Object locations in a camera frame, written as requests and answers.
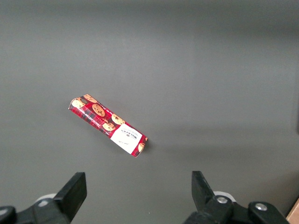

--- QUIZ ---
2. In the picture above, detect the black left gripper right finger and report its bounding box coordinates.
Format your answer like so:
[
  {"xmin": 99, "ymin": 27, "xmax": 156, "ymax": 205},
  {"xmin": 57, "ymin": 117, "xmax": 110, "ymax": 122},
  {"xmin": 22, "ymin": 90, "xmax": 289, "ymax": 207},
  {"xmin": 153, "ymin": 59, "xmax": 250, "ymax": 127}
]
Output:
[{"xmin": 183, "ymin": 171, "xmax": 290, "ymax": 224}]

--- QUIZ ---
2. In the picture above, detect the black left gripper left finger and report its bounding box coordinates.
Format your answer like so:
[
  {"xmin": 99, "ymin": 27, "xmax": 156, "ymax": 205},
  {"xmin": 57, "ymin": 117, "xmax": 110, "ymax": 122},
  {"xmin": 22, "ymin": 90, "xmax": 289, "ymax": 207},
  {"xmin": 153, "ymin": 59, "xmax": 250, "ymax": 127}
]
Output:
[{"xmin": 0, "ymin": 172, "xmax": 87, "ymax": 224}]

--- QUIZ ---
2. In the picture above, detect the light wooden drawer cabinet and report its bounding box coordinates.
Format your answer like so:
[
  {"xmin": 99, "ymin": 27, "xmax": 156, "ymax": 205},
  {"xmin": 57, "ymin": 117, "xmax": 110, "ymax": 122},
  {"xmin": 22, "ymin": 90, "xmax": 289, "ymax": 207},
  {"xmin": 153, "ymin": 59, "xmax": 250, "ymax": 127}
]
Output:
[{"xmin": 286, "ymin": 198, "xmax": 299, "ymax": 224}]

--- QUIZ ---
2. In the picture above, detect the red tartan cookie box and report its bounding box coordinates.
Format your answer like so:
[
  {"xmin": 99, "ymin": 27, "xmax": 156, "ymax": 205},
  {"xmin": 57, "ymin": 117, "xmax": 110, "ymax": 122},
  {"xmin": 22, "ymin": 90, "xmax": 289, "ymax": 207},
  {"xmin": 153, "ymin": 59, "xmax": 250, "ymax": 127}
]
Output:
[{"xmin": 68, "ymin": 93, "xmax": 149, "ymax": 157}]

